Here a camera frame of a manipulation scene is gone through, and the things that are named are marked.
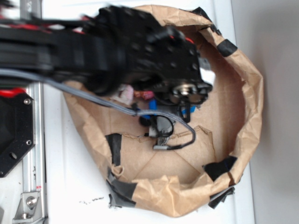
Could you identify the aluminium extrusion rail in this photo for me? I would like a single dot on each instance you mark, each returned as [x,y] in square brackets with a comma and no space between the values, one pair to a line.
[33,164]

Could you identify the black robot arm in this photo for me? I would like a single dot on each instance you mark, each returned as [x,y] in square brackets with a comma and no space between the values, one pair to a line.
[118,46]

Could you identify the blue sponge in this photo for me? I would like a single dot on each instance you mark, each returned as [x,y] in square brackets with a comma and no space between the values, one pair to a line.
[166,106]

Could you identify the crumpled white paper tissue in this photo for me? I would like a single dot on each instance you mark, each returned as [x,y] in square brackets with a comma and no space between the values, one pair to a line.
[124,95]

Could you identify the brown paper bag bin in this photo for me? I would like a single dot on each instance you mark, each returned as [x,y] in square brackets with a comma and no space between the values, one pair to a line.
[228,128]

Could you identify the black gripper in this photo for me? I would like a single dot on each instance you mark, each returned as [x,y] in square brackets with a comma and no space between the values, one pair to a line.
[162,60]

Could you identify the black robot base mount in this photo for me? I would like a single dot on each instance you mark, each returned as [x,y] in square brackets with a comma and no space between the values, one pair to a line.
[16,130]

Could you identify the metal corner bracket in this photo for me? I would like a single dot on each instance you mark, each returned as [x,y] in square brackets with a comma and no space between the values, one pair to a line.
[30,209]

